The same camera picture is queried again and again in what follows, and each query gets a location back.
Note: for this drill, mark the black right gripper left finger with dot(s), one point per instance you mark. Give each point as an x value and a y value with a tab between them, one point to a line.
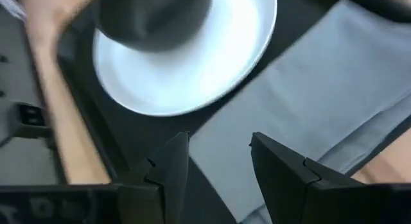
167	172

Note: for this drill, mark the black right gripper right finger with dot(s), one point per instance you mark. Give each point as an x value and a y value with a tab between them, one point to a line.
282	179

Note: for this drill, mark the grey cloth napkin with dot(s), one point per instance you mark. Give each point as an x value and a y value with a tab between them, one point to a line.
305	89

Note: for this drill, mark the white plate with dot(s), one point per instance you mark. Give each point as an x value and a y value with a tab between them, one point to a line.
180	79

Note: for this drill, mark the black bowl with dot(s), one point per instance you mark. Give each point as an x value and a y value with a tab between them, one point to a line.
151	22

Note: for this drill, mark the beige mug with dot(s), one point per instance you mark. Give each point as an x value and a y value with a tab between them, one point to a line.
51	15

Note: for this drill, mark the grey mounting plate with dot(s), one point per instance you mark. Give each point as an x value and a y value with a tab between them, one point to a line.
19	76

